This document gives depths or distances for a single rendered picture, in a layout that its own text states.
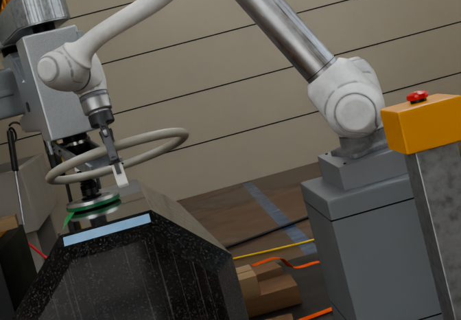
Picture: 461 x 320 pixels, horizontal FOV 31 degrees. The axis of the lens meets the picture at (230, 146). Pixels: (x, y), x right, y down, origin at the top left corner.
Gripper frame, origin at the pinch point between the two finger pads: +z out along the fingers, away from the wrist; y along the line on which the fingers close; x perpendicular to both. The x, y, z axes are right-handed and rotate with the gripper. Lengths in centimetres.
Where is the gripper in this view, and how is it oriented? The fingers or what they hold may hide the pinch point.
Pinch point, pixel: (120, 176)
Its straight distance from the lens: 249.5
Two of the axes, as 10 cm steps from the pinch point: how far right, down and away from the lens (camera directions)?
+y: -0.5, 1.4, 9.9
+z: 3.3, 9.4, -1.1
